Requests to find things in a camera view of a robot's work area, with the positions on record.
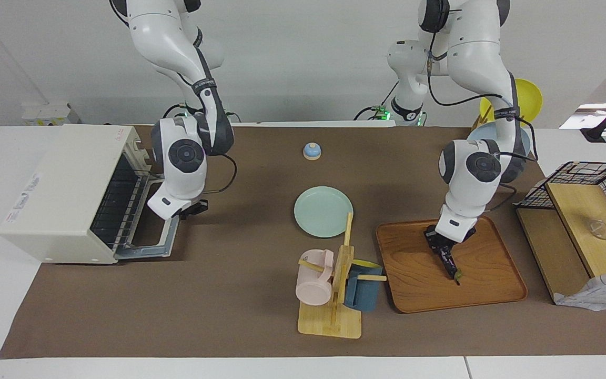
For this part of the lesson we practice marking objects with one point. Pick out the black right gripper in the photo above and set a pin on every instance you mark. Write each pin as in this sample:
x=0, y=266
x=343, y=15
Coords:
x=195, y=208

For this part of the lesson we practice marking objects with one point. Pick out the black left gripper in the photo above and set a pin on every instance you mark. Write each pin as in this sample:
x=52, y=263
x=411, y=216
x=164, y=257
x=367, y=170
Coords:
x=437, y=243

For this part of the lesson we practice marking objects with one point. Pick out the small purple eggplant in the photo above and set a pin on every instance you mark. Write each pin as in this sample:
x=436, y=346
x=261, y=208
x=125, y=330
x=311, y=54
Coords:
x=457, y=276

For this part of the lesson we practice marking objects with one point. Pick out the glass toaster oven door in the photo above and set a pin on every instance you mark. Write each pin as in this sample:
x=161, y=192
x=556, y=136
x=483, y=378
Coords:
x=163, y=245

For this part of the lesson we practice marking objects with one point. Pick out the mint green plate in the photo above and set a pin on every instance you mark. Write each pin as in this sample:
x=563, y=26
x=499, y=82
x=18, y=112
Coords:
x=323, y=211

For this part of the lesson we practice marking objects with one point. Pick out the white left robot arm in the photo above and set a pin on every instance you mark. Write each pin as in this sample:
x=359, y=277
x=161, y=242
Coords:
x=471, y=168

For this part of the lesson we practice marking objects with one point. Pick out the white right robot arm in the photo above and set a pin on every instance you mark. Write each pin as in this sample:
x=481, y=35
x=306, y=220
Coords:
x=182, y=158

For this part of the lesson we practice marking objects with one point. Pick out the white toaster oven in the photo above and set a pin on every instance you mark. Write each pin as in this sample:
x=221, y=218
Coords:
x=56, y=200

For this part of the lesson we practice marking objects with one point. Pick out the brown wooden tray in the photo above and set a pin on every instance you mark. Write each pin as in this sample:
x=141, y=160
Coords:
x=413, y=284

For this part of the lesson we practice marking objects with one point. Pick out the brown paper table mat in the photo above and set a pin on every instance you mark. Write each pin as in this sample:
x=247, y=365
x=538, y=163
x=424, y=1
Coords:
x=255, y=237

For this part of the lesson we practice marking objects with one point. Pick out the white tape piece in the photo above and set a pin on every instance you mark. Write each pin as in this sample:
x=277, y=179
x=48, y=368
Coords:
x=518, y=203

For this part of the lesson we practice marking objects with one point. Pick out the dark blue mug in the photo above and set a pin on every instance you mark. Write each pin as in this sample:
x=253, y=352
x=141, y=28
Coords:
x=363, y=295

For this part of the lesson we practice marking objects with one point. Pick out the small blue bell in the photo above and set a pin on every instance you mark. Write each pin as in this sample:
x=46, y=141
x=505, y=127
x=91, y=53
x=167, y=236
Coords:
x=312, y=151

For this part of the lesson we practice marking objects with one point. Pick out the wooden mug tree stand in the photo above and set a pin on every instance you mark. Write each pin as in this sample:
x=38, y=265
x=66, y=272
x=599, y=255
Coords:
x=329, y=321

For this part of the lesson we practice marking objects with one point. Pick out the light blue plate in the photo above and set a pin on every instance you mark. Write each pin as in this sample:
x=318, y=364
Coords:
x=526, y=145

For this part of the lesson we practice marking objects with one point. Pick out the pink mug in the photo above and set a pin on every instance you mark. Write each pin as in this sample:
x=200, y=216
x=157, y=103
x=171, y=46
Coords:
x=313, y=289

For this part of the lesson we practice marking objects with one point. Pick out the clear glass cup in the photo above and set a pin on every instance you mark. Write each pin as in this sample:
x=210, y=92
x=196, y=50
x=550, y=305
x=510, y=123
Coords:
x=599, y=229

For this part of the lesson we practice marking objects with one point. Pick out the white plastic box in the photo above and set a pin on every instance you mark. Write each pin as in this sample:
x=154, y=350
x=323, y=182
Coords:
x=45, y=115

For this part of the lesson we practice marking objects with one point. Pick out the yellow plate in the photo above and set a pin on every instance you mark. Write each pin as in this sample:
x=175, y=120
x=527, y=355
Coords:
x=529, y=100

